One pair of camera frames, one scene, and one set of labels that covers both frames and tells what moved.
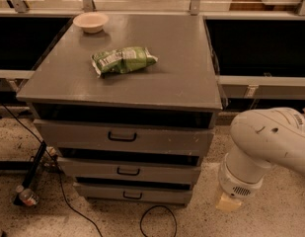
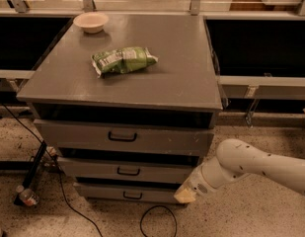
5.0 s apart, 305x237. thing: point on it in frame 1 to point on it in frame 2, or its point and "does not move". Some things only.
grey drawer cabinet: x=134 y=138 does not move
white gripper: x=237 y=186 to x=196 y=182
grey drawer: x=130 y=167 does not move
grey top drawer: x=127 y=133 does not move
